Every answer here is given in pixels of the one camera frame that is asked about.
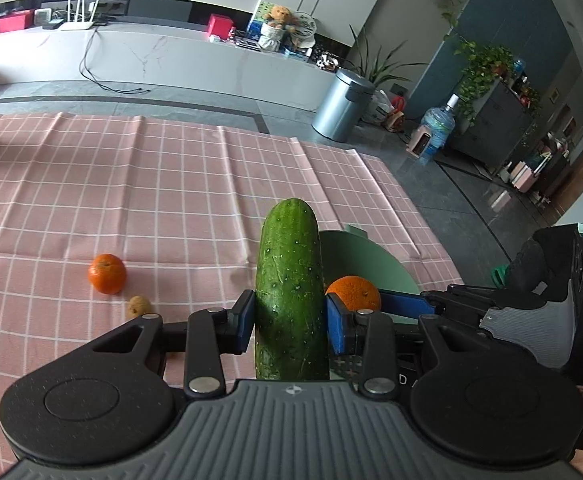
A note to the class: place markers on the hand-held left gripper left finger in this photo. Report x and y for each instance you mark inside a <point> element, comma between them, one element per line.
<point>244,322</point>

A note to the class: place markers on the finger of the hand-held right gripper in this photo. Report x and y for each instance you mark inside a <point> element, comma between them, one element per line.
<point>401,304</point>

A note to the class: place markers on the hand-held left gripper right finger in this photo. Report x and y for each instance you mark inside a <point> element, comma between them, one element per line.
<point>336,327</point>

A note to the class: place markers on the orange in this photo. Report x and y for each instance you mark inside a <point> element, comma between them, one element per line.
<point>356,292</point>
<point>106,274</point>

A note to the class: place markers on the green bowl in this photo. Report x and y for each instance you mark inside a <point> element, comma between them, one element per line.
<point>361,260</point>

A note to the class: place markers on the green cucumber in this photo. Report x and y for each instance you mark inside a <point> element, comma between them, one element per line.
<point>291,285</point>

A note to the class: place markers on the small brown kiwi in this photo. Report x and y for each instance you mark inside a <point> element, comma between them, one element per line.
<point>139,306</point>

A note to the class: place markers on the pink checked tablecloth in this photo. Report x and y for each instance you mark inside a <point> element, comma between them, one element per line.
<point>171,200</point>

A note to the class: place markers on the pink suitcase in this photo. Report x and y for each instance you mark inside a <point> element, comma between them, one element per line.
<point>525,176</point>

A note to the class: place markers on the blue water jug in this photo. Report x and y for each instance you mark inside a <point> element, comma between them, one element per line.
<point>439,125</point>

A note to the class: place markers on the red bag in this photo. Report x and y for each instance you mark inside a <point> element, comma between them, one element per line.
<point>396,112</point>

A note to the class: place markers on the white plastic bag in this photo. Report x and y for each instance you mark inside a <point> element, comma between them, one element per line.
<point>379,105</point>

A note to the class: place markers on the grey cabinet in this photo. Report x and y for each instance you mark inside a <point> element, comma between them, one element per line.
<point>491,125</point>

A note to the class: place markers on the silver trash can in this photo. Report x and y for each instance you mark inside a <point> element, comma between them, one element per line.
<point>341,107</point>

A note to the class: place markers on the long-leaf potted plant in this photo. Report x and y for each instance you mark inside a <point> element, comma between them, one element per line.
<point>379,67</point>

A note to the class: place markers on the trailing pothos plant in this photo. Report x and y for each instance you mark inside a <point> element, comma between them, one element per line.
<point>481,72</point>

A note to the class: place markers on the cow figurines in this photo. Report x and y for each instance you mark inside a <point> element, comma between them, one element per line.
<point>327,61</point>

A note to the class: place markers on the white marble media console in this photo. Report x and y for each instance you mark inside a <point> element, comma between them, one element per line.
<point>181,55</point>

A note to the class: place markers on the white fabric pot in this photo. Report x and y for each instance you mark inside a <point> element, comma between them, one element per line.
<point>271,37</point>

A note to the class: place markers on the decorative plate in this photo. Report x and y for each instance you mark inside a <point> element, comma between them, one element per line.
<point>305,27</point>

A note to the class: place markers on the red cube box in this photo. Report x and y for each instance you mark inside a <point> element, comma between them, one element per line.
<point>220,26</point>

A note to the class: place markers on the small painted picture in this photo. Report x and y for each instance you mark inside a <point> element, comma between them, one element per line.
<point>257,15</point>

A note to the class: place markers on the brown teddy bear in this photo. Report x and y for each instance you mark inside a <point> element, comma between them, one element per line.
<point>279,16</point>

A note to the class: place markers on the white router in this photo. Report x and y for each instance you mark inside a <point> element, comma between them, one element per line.
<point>79,22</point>

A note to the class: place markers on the small white device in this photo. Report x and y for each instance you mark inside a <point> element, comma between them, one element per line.
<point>44,16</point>

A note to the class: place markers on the flat red box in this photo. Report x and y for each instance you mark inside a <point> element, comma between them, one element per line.
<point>14,22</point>

